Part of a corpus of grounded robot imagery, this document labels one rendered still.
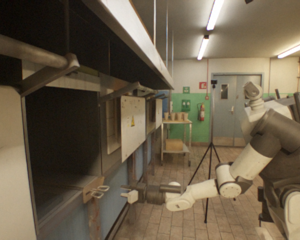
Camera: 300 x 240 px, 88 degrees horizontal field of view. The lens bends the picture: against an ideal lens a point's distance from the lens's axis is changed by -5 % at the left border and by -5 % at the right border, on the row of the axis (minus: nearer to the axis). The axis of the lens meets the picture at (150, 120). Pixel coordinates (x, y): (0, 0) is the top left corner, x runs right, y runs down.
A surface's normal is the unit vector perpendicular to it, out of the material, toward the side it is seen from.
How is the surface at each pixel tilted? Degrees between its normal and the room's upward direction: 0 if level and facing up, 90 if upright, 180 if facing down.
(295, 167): 107
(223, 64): 90
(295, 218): 90
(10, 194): 90
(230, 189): 113
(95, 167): 90
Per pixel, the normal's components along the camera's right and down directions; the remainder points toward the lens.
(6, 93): 0.98, 0.02
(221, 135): -0.20, 0.11
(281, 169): -0.36, 0.39
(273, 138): -0.67, 0.22
